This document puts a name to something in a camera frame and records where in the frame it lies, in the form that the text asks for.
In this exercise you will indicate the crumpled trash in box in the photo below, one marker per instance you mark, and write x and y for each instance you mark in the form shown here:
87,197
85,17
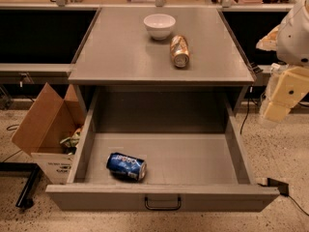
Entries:
69,144

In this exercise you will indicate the gold soda can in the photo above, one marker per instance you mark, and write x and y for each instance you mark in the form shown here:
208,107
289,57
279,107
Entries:
179,51

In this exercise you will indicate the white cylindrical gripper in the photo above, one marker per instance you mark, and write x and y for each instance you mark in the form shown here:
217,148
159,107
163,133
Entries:
294,41

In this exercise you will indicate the black drawer handle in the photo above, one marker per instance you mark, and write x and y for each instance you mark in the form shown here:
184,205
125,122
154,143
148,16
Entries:
163,205

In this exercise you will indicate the blue pepsi can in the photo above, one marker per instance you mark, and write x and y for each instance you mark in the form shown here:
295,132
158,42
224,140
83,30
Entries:
126,166

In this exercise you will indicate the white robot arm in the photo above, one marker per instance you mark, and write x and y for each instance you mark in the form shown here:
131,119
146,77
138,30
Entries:
292,47

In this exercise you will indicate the grey open top drawer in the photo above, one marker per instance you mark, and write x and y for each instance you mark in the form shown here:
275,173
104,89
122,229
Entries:
189,140

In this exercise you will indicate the brown cardboard box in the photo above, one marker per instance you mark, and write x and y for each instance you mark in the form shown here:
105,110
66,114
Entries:
49,120

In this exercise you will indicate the white ceramic bowl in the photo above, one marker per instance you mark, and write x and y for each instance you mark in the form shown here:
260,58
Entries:
159,26

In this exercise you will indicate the black floor cable box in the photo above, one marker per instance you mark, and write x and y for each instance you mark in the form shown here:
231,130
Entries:
283,187

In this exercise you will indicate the grey counter cabinet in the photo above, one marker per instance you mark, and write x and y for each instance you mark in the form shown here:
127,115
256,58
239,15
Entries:
119,51

